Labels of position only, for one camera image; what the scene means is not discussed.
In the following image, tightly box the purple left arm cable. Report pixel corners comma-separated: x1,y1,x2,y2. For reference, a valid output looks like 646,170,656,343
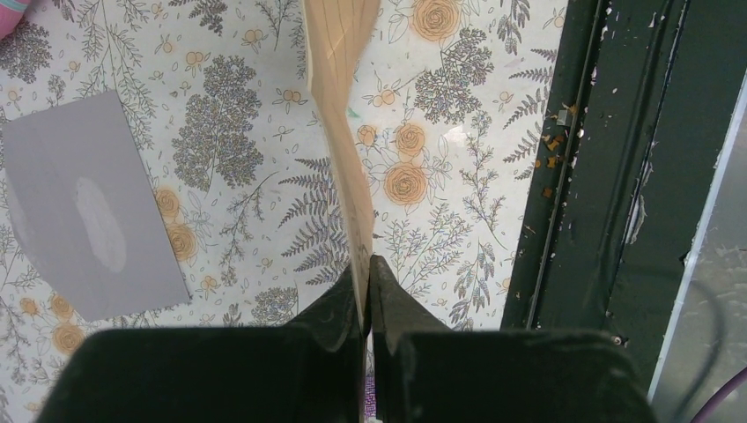
691,366,747,423

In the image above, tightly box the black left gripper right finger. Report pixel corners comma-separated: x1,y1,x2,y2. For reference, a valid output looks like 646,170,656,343
368,256,655,422

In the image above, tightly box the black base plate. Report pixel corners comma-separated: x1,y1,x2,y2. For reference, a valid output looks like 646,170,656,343
501,1,746,390

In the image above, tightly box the purple glitter microphone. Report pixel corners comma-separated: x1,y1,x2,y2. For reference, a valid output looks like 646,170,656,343
364,375,377,420

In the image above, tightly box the pink microphone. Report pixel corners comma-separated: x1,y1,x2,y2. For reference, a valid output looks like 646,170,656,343
0,0,31,40

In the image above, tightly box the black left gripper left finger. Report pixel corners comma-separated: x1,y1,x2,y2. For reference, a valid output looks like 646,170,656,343
38,271,365,422

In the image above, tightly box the floral patterned table mat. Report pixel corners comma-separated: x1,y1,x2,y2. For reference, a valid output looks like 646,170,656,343
1,1,570,422

